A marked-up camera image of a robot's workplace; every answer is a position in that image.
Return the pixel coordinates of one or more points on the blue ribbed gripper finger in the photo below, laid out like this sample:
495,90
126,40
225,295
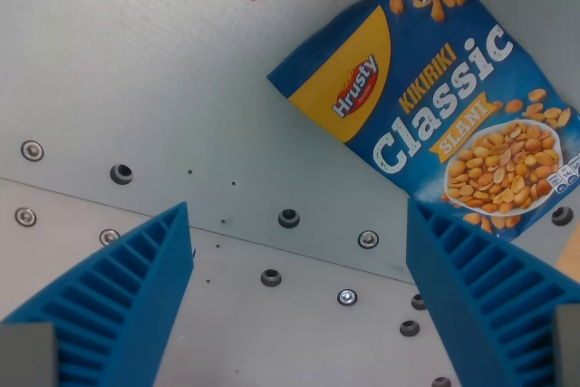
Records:
480,296
131,287

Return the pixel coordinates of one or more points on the light wooden board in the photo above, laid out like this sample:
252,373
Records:
570,258

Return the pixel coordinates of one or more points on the silver hex socket screw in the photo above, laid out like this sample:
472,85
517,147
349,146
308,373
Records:
368,239
347,297
26,216
32,150
108,236

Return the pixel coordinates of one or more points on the blue Hrusty Classic peanut bag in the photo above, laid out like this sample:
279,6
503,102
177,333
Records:
408,88

